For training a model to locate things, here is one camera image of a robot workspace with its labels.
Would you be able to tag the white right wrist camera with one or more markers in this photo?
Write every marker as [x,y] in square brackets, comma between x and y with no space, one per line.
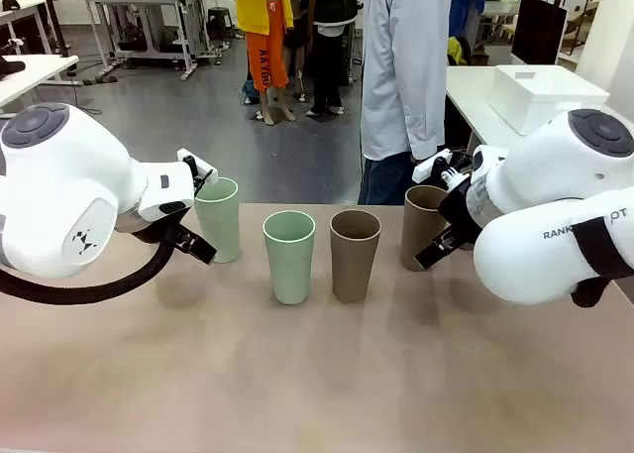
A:
[423,168]

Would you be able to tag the mannequin yellow jacket orange shorts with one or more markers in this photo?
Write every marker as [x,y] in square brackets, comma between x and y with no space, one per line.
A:
[260,51]

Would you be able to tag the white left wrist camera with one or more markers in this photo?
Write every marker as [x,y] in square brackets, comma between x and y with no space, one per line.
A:
[184,153]

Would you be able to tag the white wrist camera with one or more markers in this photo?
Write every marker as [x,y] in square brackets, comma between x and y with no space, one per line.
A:
[423,168]
[184,153]

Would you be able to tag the black tripod pole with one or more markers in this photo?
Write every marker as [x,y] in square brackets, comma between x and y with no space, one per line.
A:
[52,7]

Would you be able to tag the small white desk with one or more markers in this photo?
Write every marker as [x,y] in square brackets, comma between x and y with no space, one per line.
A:
[34,76]

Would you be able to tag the black object on desk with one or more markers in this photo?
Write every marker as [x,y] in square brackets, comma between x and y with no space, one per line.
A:
[10,69]

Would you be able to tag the person in dark clothes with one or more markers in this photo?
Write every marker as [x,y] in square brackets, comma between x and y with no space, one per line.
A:
[327,51]

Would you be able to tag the person in blue jacket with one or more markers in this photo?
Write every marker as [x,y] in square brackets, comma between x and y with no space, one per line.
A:
[463,7]

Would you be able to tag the yellow green jacket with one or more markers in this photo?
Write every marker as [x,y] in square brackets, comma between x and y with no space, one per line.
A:
[458,51]

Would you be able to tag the large white desk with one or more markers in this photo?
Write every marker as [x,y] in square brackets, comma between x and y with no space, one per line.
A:
[470,91]

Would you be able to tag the black monitor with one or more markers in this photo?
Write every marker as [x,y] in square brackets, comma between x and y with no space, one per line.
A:
[537,32]

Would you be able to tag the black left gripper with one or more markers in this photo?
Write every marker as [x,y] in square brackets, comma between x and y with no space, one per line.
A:
[184,237]

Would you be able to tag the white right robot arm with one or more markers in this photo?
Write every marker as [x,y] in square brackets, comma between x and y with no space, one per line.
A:
[535,185]

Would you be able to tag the person in white shirt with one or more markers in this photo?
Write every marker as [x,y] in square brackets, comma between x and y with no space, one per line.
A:
[396,76]

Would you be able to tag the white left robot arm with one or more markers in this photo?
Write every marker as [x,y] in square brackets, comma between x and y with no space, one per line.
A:
[59,185]

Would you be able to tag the wooden shelf unit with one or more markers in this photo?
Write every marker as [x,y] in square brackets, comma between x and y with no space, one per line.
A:
[582,27]

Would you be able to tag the light green cup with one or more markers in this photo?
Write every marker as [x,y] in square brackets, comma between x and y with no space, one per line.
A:
[223,225]
[289,264]

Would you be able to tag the white plastic basket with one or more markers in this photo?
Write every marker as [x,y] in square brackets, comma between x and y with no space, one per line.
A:
[545,96]

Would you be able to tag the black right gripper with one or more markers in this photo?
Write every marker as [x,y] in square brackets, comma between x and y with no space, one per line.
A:
[460,212]

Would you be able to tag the white desk with dark front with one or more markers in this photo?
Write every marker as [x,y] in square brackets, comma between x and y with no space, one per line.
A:
[20,7]

